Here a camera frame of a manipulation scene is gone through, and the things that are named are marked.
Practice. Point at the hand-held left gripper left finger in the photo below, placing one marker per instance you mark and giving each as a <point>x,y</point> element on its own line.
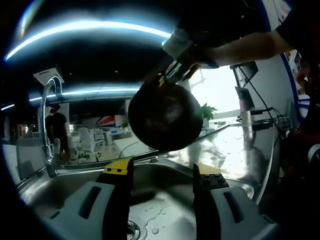
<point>75,220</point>

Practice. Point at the ceiling air conditioner vent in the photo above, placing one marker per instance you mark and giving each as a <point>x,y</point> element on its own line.
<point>46,73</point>

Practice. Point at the sink drain strainer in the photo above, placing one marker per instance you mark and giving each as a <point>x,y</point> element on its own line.
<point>133,230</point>

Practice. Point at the white office desk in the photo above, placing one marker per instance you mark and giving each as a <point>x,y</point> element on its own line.
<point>127,145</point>

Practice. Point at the metal bowl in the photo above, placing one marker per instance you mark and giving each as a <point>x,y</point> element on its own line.
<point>165,117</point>

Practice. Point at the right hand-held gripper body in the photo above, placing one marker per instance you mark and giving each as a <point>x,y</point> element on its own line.
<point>177,43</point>

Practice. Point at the person's right hand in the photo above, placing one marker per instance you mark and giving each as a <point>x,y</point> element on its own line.
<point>200,57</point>

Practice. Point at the stainless steel sink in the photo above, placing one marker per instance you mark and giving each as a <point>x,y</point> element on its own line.
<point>162,180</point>

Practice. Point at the large potted green plant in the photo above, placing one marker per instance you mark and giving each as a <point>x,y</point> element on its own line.
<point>208,112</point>

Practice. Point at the striped wall mural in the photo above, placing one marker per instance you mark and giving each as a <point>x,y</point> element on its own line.
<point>102,122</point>

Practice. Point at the small potted green plant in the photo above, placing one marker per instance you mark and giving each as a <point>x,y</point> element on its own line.
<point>125,126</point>

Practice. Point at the chrome gooseneck faucet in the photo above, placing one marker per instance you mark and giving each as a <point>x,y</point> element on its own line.
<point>42,120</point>

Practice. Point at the long ceiling light strip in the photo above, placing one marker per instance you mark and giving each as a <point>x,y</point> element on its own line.
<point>100,25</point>

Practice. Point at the small ceiling light strip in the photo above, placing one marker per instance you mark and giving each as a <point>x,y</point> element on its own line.
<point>7,107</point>

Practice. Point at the white office chair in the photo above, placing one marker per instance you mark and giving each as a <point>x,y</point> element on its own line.
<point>91,140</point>

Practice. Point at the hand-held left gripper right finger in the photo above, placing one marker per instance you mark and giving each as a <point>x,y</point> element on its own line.
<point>225,220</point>

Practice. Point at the short ceiling light strip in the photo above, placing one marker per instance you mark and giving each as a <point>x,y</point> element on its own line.
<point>87,93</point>

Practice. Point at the wall poster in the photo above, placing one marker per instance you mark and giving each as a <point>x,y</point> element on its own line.
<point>296,65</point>

